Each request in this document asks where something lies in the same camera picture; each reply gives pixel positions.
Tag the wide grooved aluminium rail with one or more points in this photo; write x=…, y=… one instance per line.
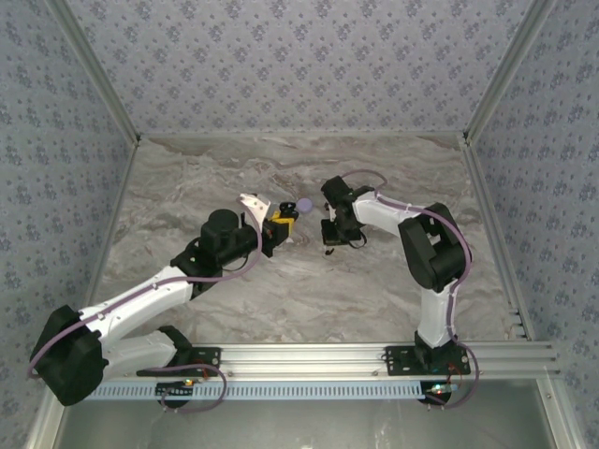
x=299, y=360

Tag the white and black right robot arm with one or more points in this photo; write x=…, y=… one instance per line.
x=440, y=252

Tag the thin aluminium table edge rail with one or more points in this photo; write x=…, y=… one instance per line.
x=299, y=135

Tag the purple earbud charging case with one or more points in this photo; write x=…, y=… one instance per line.
x=305, y=206

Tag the aluminium table side rail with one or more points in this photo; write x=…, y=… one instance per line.
x=482, y=187
x=121, y=187

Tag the grey metal panel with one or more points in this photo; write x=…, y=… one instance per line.
x=299, y=425

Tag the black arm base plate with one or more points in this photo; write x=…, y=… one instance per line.
x=398, y=367
x=150, y=369

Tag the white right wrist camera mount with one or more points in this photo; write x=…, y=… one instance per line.
x=330, y=214

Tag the aluminium corner post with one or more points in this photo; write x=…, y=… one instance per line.
x=98, y=70
x=503, y=70

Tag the small circuit board with LED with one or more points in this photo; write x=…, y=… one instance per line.
x=170, y=389
x=440, y=389

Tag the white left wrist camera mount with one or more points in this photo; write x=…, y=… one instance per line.
x=255, y=208

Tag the aluminium frame leg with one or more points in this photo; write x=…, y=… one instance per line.
x=44, y=421
x=559, y=416

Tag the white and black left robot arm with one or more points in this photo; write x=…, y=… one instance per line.
x=140, y=294

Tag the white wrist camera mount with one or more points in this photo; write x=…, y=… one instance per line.
x=255, y=208
x=330, y=214

